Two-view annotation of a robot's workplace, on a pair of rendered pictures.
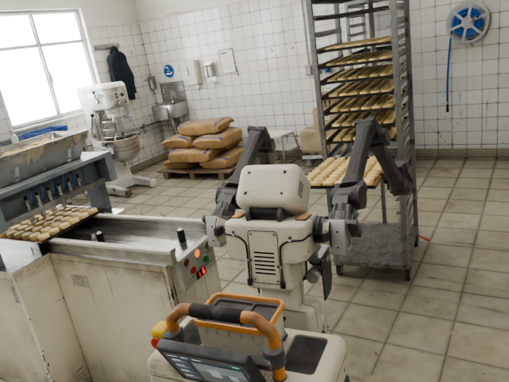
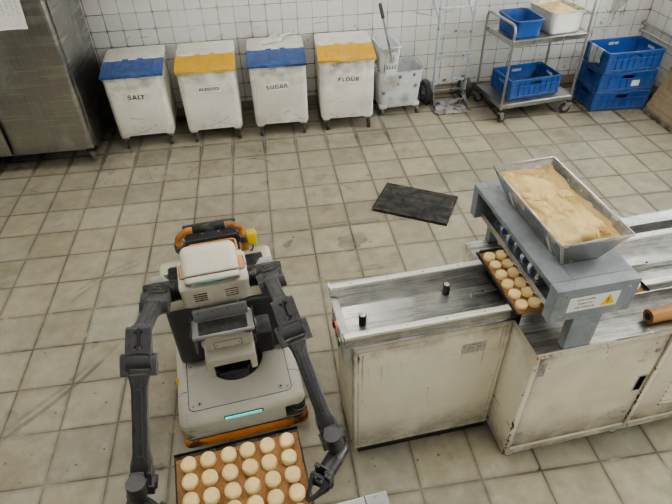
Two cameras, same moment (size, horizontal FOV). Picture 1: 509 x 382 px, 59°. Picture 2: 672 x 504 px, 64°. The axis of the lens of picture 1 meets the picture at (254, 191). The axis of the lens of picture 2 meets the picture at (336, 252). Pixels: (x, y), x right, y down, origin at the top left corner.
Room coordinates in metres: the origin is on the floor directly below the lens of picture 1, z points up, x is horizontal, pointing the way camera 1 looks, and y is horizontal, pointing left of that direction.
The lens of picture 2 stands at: (2.90, -0.71, 2.50)
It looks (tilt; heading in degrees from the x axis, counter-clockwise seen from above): 40 degrees down; 139
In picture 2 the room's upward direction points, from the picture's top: 2 degrees counter-clockwise
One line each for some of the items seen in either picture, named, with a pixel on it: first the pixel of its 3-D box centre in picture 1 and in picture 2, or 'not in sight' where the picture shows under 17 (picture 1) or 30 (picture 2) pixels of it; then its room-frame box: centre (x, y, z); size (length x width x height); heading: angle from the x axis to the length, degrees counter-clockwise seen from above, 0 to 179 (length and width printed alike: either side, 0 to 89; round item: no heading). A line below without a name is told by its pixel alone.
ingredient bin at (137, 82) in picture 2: not in sight; (143, 97); (-1.99, 1.11, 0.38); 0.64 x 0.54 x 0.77; 149
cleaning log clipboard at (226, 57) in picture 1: (228, 62); not in sight; (6.46, 0.07, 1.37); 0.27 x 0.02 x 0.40; 56
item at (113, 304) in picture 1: (147, 313); (416, 362); (1.92, 0.61, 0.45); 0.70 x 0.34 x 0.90; 60
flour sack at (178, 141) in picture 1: (188, 137); not in sight; (6.23, 0.78, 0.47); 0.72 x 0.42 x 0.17; 147
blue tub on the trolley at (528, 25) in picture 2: not in sight; (519, 23); (0.13, 4.03, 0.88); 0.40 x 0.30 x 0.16; 150
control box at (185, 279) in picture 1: (195, 261); (340, 330); (1.74, 0.30, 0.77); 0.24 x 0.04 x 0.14; 150
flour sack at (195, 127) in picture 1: (204, 126); not in sight; (6.06, 0.52, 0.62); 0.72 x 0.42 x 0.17; 63
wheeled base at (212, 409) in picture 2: not in sight; (238, 371); (1.18, 0.05, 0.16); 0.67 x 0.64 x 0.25; 153
